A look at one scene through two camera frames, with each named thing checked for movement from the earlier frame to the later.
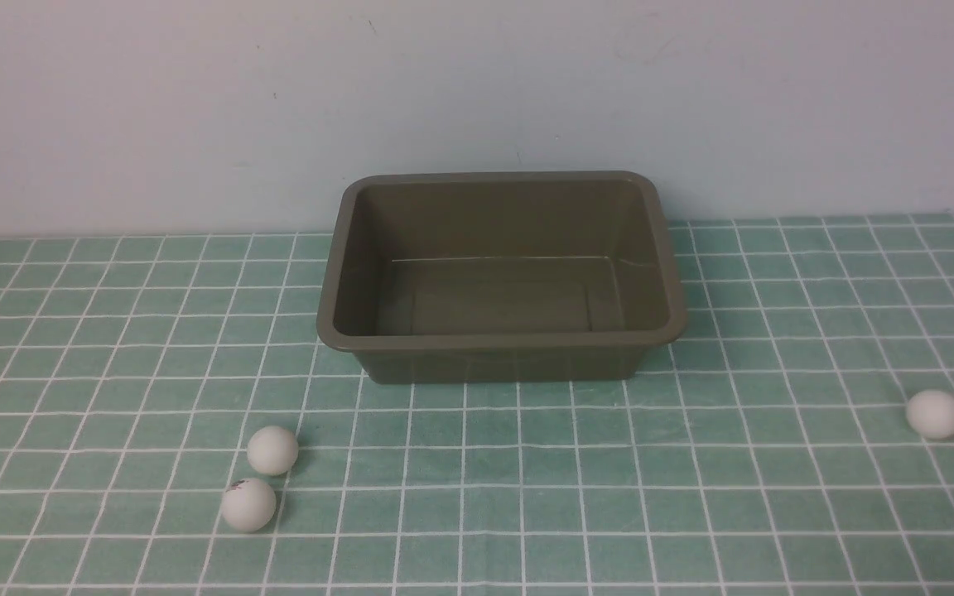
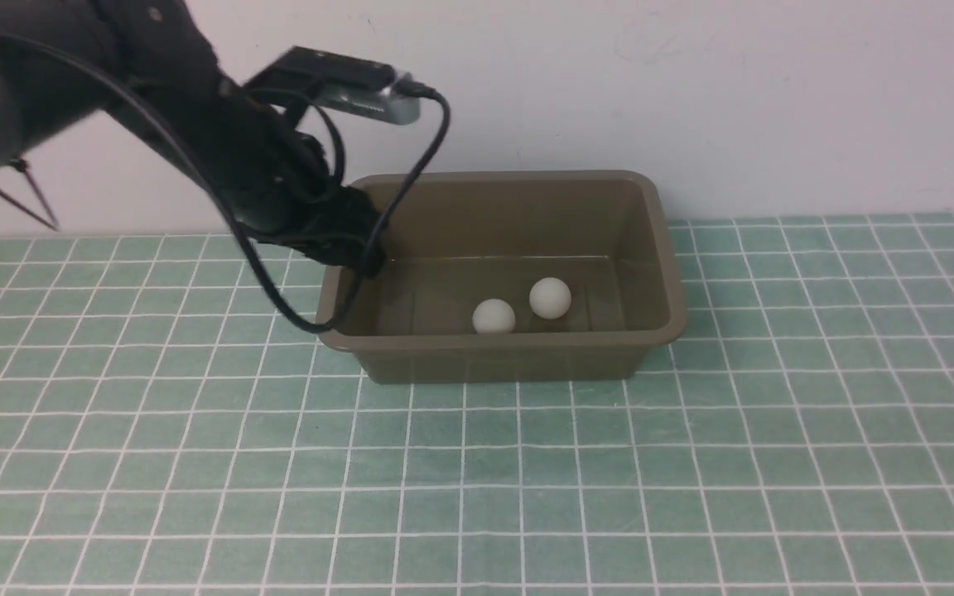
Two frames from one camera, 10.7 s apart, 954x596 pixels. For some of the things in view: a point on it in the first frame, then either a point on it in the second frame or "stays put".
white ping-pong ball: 272,450 → 493,316
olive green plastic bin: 499,277 stays put
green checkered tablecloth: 103,391 stays put
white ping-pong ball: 934,414 → 550,298
